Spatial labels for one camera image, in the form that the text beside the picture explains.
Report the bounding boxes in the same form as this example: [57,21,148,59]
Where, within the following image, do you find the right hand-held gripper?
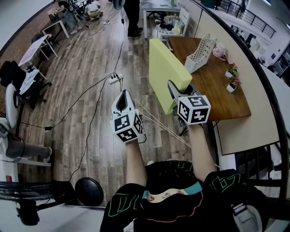
[167,80,212,128]

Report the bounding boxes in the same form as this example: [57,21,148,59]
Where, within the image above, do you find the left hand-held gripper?
[109,89,147,144]

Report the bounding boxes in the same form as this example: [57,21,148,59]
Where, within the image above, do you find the yellow foam board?
[149,38,193,116]

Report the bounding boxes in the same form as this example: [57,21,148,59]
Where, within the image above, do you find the white wire rack basket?
[184,33,218,74]

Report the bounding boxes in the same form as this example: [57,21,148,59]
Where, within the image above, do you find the person's left forearm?
[125,138,148,189]

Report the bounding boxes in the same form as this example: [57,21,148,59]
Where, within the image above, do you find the person's right forearm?
[187,123,218,182]

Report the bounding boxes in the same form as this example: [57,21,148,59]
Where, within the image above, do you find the white power strip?
[107,72,124,86]

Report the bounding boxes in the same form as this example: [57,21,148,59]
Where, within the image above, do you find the red flower white pot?
[226,76,242,93]
[225,63,238,79]

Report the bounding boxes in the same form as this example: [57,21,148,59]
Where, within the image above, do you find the pink round ornament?
[212,42,227,62]

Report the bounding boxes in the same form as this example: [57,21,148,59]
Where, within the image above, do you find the pile of clothes and bags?
[158,15,184,36]

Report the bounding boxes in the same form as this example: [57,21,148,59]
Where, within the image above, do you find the white slatted chair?
[155,6,191,52]

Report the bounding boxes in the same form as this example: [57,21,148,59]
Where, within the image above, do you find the black printed shirt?
[99,160,272,232]

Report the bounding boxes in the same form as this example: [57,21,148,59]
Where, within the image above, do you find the white desk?
[140,0,182,39]

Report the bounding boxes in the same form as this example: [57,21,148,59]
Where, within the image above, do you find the black round base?
[74,177,104,207]

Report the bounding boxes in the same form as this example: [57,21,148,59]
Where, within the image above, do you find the light blue cloth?
[19,69,41,96]

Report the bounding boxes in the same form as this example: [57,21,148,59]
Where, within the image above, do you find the black balcony railing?
[215,0,277,39]

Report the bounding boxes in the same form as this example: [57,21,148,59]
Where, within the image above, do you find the white folding table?
[18,34,59,80]

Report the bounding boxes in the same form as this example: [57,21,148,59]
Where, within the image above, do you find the black office chair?
[0,60,53,110]

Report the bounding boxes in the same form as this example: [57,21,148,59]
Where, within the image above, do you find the black floor fan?
[0,180,76,226]

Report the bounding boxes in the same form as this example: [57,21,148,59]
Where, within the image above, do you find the white cord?
[113,87,192,148]
[130,97,191,145]

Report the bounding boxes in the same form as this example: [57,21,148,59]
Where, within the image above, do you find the black cable with adapter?
[19,74,114,131]
[112,8,126,77]

